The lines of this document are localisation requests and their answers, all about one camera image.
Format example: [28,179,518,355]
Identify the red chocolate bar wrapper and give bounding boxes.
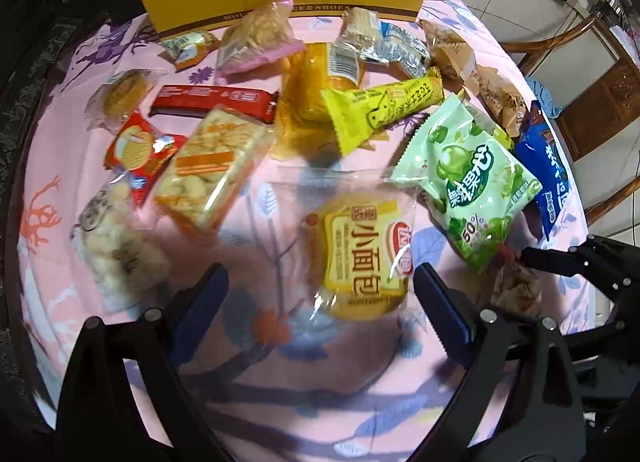
[149,85,279,124]

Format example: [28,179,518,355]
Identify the pink floral tablecloth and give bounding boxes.
[14,0,599,462]

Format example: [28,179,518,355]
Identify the blue white foil packet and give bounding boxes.
[376,22,431,78]

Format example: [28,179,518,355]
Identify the pink packet of crackers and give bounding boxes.
[216,0,305,78]

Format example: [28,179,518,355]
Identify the tan broad bean packet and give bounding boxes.
[474,64,527,138]

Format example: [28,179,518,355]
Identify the clear round cookie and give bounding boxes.
[85,68,167,134]

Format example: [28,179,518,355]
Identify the brown paper pastry packet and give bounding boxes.
[420,20,480,96]

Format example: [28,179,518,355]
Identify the blue cloth on chair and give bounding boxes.
[525,76,562,120]

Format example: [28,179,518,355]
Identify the clutter on side table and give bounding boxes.
[597,0,639,46]

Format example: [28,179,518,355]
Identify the clear packet white balls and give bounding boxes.
[70,172,170,314]

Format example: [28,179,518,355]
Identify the yellow cheese rice cracker bar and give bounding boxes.
[321,66,444,156]

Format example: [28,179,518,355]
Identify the small orange green candy packet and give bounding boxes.
[160,31,220,71]

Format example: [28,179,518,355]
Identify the orange rice crisp block packet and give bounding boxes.
[154,104,274,237]

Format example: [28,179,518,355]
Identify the green apple candy bag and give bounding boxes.
[392,95,542,271]

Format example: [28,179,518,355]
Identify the dark carved wooden furniture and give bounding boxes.
[0,0,151,343]

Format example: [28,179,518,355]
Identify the orange translucent snack packet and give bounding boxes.
[270,43,364,161]

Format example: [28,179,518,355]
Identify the blue cocoa snack bag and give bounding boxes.
[514,100,570,239]

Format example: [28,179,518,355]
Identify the red round biscuit packet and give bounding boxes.
[103,109,186,208]

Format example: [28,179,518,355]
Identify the wooden armchair with cushion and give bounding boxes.
[501,11,639,230]

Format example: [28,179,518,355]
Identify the small bread yellow packet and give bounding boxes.
[270,166,423,321]

